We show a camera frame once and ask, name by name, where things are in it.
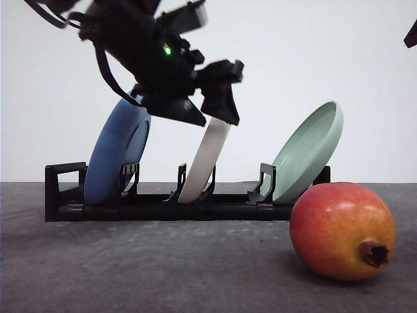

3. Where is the blue plate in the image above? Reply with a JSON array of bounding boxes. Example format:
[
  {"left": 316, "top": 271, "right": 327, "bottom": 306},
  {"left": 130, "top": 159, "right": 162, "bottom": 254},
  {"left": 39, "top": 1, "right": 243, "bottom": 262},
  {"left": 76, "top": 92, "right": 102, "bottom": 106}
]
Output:
[{"left": 85, "top": 100, "right": 152, "bottom": 205}]

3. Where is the white plate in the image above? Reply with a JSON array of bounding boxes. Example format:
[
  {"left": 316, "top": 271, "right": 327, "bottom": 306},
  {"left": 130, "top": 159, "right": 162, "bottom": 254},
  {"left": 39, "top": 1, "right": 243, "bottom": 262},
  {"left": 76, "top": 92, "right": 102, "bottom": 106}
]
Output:
[{"left": 178, "top": 117, "right": 231, "bottom": 203}]

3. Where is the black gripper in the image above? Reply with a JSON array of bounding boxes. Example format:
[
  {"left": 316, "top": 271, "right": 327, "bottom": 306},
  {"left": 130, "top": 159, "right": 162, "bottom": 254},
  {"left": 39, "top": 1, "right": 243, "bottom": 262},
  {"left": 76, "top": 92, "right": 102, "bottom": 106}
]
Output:
[{"left": 80, "top": 0, "right": 244, "bottom": 127}]

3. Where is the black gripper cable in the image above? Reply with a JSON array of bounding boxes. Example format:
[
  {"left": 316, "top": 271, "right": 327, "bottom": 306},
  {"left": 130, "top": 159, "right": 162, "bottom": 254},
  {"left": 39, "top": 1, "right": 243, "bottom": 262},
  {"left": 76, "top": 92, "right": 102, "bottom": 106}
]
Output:
[{"left": 24, "top": 0, "right": 145, "bottom": 108}]

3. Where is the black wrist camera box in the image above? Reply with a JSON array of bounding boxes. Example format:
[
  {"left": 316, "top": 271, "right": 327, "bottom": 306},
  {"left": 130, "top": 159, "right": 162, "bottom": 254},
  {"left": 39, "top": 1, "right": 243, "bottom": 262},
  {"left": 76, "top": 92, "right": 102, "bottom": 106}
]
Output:
[{"left": 157, "top": 0, "right": 209, "bottom": 34}]

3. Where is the black plastic dish rack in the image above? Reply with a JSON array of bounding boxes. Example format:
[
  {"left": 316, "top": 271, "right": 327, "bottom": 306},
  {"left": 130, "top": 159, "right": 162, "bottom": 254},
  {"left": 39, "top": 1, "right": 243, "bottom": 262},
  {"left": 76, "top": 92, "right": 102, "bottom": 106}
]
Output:
[{"left": 45, "top": 162, "right": 331, "bottom": 222}]

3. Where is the dark gripper tip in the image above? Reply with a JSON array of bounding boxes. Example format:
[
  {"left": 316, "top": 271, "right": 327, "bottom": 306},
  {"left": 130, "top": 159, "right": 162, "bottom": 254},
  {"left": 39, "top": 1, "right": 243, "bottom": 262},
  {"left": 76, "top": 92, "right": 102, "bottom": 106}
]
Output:
[{"left": 403, "top": 20, "right": 417, "bottom": 48}]

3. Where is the red yellow pomegranate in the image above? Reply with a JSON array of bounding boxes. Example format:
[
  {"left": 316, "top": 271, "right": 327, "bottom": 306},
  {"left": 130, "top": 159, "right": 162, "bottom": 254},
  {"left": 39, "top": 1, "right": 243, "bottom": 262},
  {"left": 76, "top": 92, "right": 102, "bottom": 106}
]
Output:
[{"left": 289, "top": 182, "right": 396, "bottom": 281}]

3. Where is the light green plate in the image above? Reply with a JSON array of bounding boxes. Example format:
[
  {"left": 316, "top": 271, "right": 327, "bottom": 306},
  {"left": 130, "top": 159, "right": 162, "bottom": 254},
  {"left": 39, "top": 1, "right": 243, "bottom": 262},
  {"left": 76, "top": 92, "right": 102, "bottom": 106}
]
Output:
[{"left": 261, "top": 101, "right": 344, "bottom": 204}]

